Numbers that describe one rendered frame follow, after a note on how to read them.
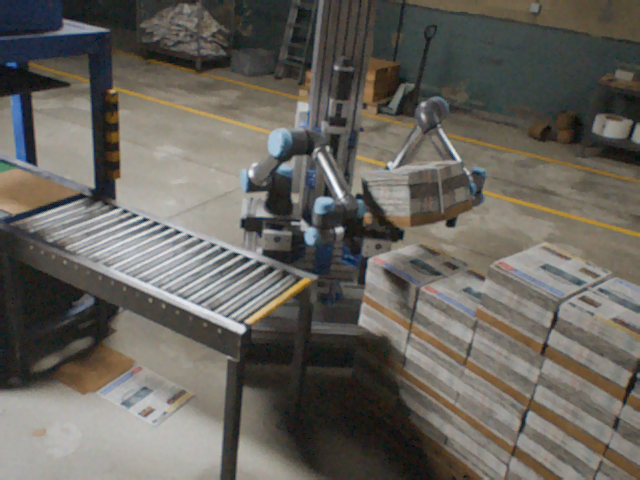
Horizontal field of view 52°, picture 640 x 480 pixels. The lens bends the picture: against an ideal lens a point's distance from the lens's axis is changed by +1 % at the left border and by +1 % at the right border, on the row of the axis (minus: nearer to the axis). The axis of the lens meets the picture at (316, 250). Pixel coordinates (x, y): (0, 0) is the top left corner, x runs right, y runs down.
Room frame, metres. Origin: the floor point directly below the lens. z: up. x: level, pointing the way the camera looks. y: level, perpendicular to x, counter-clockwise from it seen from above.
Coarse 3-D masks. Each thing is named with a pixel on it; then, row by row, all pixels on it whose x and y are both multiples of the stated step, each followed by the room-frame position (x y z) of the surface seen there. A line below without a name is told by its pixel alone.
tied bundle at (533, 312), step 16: (496, 272) 2.13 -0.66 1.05; (496, 288) 2.12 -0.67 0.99; (512, 288) 2.07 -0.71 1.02; (528, 288) 2.03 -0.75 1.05; (592, 288) 2.11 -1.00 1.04; (480, 304) 2.15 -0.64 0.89; (496, 304) 2.10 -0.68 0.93; (512, 304) 2.06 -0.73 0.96; (528, 304) 2.02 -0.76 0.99; (544, 304) 1.98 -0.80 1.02; (560, 304) 1.97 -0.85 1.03; (512, 320) 2.04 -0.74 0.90; (528, 320) 2.00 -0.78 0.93; (544, 320) 1.97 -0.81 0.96; (544, 336) 1.95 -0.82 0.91
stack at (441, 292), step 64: (384, 256) 2.60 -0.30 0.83; (448, 256) 2.67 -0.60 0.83; (384, 320) 2.45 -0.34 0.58; (448, 320) 2.24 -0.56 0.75; (384, 384) 2.42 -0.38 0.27; (448, 384) 2.18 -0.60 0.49; (512, 384) 2.00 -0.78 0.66; (576, 384) 1.84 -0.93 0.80; (448, 448) 2.13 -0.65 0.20; (576, 448) 1.79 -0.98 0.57
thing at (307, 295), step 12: (84, 192) 2.96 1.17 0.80; (108, 204) 2.87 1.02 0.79; (120, 204) 2.87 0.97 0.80; (144, 216) 2.77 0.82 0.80; (156, 216) 2.78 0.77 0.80; (168, 228) 2.69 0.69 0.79; (180, 228) 2.68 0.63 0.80; (204, 240) 2.60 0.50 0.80; (216, 240) 2.61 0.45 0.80; (240, 252) 2.52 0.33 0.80; (252, 252) 2.53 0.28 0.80; (276, 264) 2.45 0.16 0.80; (300, 276) 2.37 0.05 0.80; (312, 276) 2.38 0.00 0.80; (312, 288) 2.34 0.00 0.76; (300, 300) 2.36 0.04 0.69; (312, 300) 2.35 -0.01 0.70
